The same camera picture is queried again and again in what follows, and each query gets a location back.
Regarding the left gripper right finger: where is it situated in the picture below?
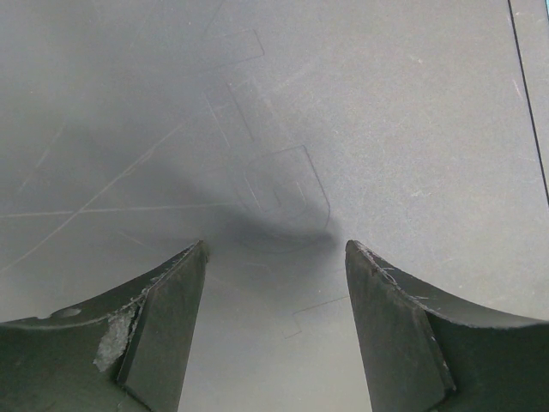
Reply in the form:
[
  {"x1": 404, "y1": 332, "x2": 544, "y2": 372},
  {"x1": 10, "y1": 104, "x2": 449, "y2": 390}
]
[{"x1": 345, "y1": 240, "x2": 548, "y2": 411}]

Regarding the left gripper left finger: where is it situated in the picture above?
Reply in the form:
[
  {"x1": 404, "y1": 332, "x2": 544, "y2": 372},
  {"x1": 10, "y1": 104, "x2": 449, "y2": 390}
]
[{"x1": 1, "y1": 241, "x2": 208, "y2": 411}]

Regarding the black network switch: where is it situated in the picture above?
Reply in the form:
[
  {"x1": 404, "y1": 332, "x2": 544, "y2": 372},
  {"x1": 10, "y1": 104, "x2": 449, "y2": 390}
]
[{"x1": 1, "y1": 1, "x2": 548, "y2": 411}]

